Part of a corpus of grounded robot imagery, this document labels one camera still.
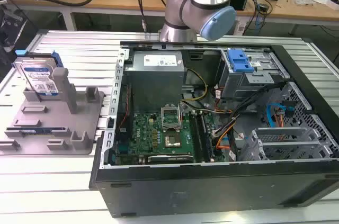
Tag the CPU socket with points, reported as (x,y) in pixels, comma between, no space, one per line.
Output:
(172,141)

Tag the silver disk bay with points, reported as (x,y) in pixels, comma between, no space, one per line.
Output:
(280,142)

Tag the green motherboard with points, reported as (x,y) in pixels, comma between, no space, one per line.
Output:
(159,139)

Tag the black graphics card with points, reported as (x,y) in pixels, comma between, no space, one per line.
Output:
(170,158)

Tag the grey parts rack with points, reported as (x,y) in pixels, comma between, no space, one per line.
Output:
(53,123)

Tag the black equipment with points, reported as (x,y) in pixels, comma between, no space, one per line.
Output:
(12,30)

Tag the blue drive bay latch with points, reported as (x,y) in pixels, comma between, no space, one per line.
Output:
(239,61)

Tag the black open PC case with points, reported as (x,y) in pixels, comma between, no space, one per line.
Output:
(217,181)

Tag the hard disk in blue carrier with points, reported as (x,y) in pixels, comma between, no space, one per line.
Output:
(39,75)

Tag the RAM stick with blue label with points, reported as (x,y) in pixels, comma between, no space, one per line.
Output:
(34,130)

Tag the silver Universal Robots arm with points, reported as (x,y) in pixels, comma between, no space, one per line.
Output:
(196,4)

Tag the black RAM slot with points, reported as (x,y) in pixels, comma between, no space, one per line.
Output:
(197,134)

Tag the silver drive cage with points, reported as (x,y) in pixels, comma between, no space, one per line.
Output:
(251,81)

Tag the grey power supply unit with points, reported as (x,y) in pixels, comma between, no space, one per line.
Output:
(156,75)

